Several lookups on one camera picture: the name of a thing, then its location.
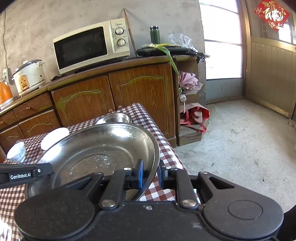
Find medium steel plate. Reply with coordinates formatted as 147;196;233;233
24;122;161;202

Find pink cloth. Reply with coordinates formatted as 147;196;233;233
178;71;203;94

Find deep steel bowl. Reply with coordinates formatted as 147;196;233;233
95;113;132;125

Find red white checkered tablecloth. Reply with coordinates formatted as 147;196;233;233
1;103;186;240

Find red paper wall decoration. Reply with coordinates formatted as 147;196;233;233
254;1;290;32

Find brown wooden cabinet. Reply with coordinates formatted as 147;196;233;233
0;54;204;163

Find green leek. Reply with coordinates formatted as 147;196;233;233
142;43;180;77

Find dark green thermos bottle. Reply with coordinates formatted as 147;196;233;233
150;26;161;44

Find clear plastic bag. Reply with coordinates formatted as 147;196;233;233
168;33;198;52

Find red bag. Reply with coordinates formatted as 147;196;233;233
180;102;210;133

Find cream microwave oven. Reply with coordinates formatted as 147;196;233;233
53;18;130;74

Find orange electric kettle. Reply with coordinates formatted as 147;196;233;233
0;79;14;109

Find white rice cooker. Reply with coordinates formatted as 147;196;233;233
12;59;46;96

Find white ceramic bowl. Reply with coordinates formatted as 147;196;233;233
40;128;70;151

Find blue patterned small bowl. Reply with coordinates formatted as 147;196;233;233
6;142;26;163

